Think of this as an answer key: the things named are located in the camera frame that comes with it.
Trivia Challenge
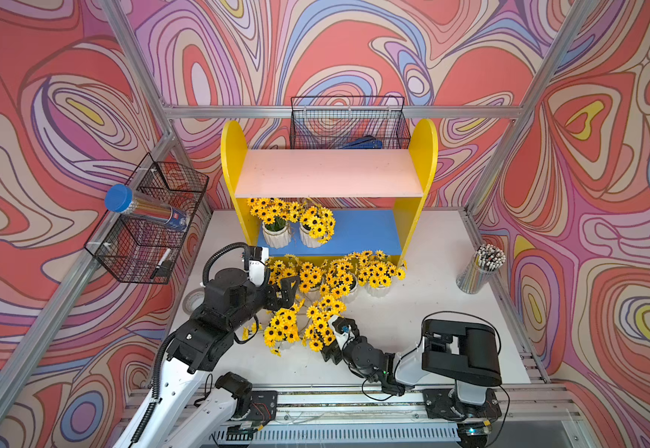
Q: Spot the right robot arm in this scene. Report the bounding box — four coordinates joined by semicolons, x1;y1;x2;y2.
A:
313;314;506;423

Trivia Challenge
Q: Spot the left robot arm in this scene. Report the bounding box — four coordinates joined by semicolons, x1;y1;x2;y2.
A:
116;261;299;447

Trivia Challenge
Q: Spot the white tape roll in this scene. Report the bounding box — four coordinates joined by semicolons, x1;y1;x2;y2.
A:
182;289;205;315

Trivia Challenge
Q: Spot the black marker in basket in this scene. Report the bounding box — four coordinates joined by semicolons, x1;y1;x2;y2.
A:
149;248;172;280

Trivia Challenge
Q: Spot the yellow wooden shelf unit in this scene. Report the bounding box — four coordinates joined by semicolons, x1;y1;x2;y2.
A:
220;119;439;264

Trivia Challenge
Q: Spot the clear tube blue cap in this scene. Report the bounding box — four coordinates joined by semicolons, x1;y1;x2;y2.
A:
104;184;189;233

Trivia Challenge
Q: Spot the clear cup of pencils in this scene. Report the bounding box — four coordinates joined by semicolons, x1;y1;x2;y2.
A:
456;244;506;294

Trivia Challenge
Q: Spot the blue object in back basket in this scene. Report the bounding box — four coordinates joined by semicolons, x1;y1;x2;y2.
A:
339;136;384;149

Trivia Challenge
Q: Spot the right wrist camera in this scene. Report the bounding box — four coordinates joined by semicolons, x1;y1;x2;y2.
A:
329;315;360;348

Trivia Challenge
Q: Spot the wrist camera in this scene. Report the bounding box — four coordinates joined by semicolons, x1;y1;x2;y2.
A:
329;315;360;348
243;246;270;287

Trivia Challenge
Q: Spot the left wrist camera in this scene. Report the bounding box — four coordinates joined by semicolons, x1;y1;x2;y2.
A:
243;246;270;287

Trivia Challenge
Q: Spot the metal base rail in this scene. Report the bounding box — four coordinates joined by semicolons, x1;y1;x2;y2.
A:
122;383;584;446

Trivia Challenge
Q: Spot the black wire basket left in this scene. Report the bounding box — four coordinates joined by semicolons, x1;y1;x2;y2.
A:
84;154;209;285

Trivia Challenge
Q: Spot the black wire basket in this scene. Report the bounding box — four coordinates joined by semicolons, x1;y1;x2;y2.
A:
84;154;209;285
290;93;411;149

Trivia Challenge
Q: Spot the black wire basket back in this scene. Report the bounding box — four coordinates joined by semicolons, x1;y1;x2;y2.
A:
290;93;411;149

